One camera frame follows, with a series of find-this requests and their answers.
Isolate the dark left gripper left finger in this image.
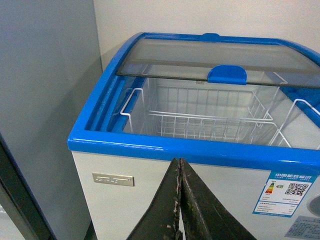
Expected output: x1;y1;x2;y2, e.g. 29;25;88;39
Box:
127;158;182;240

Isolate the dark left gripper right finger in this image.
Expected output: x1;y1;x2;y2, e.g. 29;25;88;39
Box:
179;158;255;240

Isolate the glass sliding freezer lid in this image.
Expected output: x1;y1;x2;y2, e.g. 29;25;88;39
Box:
116;33;320;89

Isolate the silver brand nameplate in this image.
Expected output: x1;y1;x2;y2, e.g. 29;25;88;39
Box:
92;172;135;187

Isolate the energy label sticker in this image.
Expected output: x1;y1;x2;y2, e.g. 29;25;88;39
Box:
252;171;318;218

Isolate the white blue chest freezer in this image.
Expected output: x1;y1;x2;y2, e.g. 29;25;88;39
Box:
67;32;320;240

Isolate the grey cabinet beside freezer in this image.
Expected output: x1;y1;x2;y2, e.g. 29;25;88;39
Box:
0;137;55;240

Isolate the white wire freezer basket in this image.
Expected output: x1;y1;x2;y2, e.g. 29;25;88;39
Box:
119;77;289;147

